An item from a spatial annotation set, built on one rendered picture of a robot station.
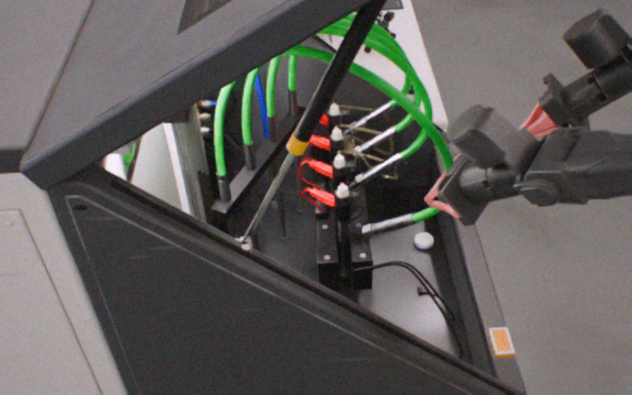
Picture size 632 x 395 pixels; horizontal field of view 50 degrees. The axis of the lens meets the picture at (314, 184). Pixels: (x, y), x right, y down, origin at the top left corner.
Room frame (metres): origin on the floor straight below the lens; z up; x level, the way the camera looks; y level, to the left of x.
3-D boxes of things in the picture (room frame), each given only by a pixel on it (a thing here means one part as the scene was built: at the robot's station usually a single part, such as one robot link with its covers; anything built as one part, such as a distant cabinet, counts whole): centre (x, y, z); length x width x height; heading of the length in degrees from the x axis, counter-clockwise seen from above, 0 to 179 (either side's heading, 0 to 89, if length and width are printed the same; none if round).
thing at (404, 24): (1.57, -0.19, 0.97); 0.70 x 0.22 x 0.03; 0
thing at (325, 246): (0.99, -0.05, 0.91); 0.34 x 0.10 x 0.15; 0
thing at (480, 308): (0.87, -0.29, 0.87); 0.62 x 0.04 x 0.16; 0
